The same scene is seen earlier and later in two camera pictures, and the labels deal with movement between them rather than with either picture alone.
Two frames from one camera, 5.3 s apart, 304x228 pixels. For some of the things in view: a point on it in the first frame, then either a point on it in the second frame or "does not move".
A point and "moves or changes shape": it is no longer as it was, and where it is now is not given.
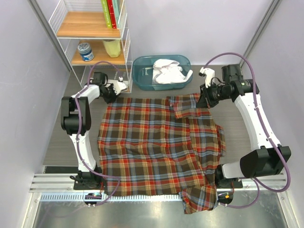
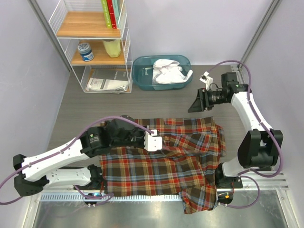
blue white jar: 84,50 does not move
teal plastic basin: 142,71 does not move
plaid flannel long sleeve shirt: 165,146 moves or changes shape
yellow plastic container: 113,47 does not move
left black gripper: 109,100 -> 143,132
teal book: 116,8 does not move
